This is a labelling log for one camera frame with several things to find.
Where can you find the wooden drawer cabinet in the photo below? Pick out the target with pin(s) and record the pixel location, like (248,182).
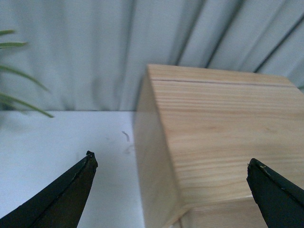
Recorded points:
(195,132)

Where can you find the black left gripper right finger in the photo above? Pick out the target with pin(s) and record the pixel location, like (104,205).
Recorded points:
(280,201)

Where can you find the white pleated curtain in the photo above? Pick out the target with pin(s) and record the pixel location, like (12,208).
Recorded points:
(91,55)

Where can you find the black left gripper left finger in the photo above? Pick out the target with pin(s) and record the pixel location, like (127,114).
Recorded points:
(61,203)

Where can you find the green plant on left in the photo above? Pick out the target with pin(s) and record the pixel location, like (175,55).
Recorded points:
(10,101)

